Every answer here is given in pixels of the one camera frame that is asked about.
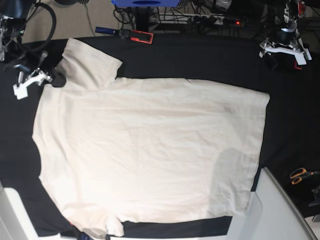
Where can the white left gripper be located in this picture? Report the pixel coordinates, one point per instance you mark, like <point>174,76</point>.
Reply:
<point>295,52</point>

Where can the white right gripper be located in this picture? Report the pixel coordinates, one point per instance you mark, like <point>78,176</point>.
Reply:
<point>20,89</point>

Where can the white T-shirt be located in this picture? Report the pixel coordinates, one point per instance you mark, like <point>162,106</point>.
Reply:
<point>154,150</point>

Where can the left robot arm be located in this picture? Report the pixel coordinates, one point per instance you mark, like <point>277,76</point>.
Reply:
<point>283,46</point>

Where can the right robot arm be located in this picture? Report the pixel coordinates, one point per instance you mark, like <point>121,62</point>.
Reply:
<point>14,16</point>

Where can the red black top clamp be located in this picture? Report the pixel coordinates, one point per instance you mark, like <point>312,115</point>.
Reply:
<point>132,35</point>

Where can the blue box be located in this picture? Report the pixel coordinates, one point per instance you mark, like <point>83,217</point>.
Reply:
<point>145,3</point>

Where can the white power strip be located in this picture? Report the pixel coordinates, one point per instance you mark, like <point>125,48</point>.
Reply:
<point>184,18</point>

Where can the white left side board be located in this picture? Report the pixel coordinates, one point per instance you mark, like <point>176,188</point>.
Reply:
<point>15,223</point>

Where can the orange handled scissors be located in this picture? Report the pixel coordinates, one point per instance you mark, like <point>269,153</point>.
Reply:
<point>301,174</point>

